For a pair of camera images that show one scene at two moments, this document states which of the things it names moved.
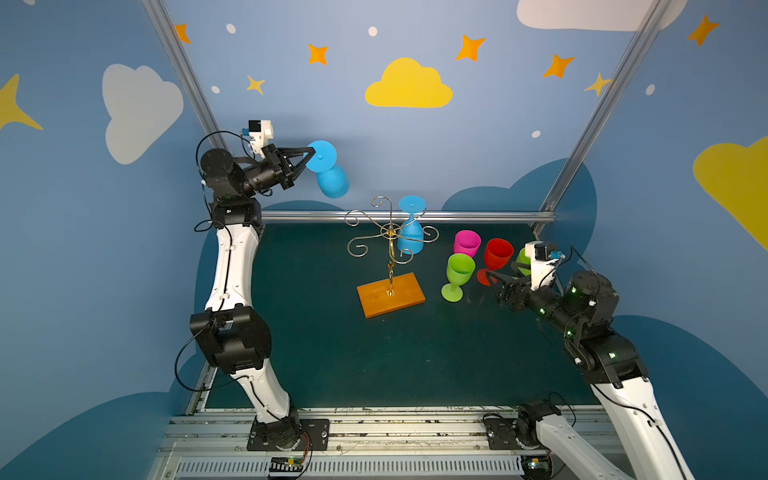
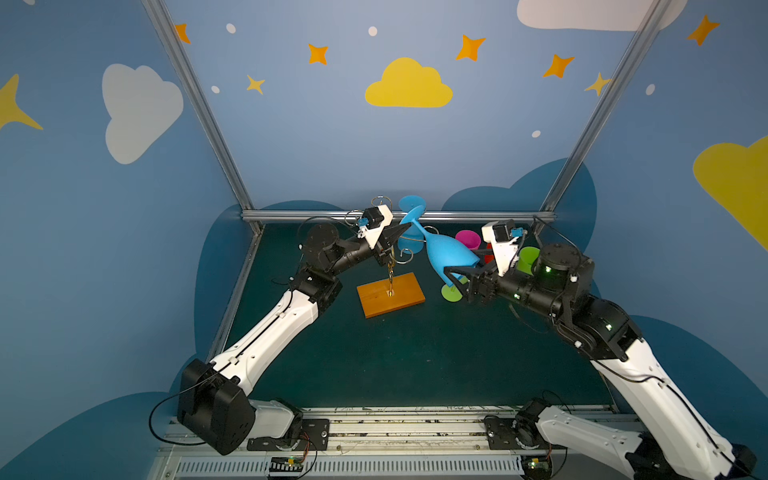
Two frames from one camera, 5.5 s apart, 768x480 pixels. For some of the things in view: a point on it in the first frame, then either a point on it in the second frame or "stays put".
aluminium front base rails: [448, 445] stays put
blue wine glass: [332, 178] → [446, 254]
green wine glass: [524, 259] stays put
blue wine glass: [411, 234] stays put
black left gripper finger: [294, 151] → [393, 232]
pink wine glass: [466, 242] stays put
